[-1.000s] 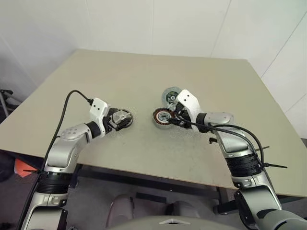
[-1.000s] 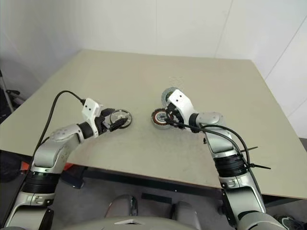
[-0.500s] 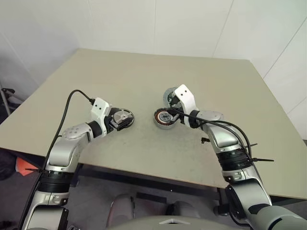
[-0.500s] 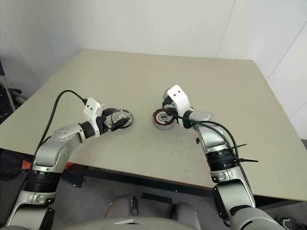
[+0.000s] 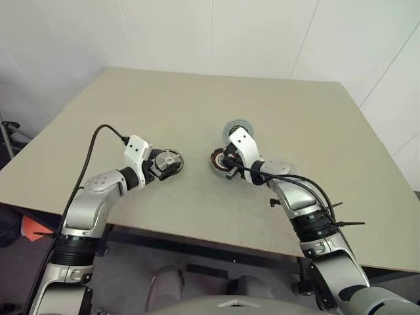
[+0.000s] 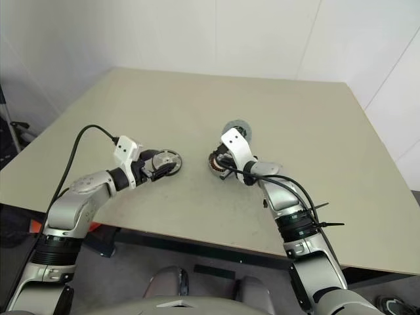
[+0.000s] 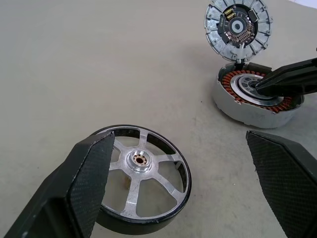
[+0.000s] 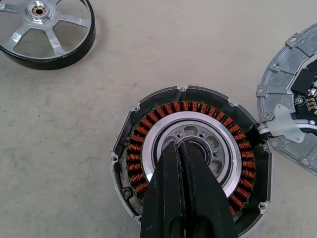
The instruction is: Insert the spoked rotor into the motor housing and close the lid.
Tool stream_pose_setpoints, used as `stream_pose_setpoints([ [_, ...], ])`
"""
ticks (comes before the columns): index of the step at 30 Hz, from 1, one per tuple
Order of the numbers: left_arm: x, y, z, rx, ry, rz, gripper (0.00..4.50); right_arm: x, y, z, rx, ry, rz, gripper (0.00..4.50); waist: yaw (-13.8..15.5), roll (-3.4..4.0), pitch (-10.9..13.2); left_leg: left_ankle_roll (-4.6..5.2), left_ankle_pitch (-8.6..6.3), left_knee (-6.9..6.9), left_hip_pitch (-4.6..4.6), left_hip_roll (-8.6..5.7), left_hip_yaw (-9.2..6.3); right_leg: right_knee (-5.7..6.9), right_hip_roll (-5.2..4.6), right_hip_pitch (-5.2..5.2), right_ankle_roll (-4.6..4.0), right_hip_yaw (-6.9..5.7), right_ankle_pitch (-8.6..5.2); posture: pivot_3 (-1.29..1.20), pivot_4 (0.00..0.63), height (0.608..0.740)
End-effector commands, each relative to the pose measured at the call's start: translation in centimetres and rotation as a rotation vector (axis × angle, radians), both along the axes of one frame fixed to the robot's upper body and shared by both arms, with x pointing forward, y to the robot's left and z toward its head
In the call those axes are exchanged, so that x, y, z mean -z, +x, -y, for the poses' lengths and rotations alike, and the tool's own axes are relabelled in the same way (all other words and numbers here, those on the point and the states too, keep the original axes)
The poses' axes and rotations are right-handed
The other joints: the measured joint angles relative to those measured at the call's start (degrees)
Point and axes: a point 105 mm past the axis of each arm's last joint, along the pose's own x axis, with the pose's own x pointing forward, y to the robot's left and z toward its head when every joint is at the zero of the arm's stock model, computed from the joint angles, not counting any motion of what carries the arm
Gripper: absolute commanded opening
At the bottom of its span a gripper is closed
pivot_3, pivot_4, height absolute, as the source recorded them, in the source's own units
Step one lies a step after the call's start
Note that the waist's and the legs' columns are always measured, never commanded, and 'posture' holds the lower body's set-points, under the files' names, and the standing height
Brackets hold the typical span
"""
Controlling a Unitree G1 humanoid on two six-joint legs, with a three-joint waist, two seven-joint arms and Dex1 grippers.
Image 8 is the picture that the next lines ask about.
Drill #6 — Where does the motor housing with copper windings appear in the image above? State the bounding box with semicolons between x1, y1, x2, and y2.
110;85;273;236

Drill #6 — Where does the silver spoked rotor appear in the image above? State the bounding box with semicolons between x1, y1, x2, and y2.
0;0;97;71

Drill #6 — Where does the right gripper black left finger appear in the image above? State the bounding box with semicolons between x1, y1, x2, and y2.
140;141;186;238

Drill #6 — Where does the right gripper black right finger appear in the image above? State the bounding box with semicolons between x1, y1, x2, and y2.
178;140;240;238

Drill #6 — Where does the silver motor cover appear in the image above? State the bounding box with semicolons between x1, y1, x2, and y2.
255;21;317;178

